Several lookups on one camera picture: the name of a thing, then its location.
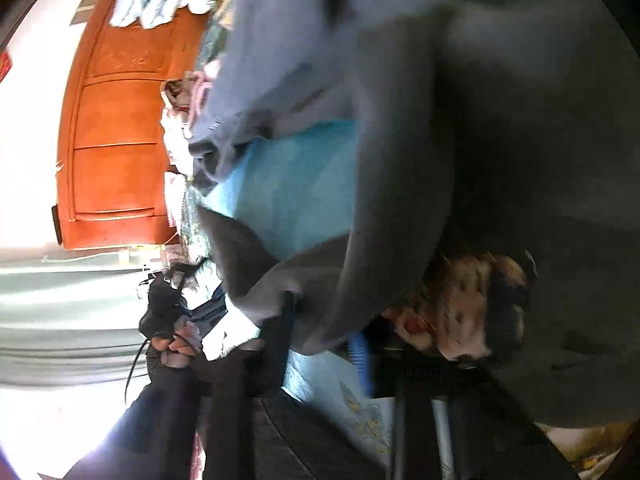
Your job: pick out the person's dark sleeved forearm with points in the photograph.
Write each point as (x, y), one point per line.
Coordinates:
(154, 438)

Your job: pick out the person's left hand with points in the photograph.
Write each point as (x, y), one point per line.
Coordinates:
(181, 349)

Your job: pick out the dark grey sweatshirt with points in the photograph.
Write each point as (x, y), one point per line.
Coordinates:
(497, 159)

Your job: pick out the orange wooden headboard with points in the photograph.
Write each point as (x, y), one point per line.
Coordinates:
(111, 155)

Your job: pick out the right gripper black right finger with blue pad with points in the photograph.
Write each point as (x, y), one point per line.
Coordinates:
(451, 421)

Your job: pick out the teal floral plush blanket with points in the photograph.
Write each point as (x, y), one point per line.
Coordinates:
(296, 192)

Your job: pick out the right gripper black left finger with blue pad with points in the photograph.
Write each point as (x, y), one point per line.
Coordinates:
(247, 373)

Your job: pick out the pink folded fleece blanket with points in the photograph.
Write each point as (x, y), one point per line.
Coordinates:
(184, 100)

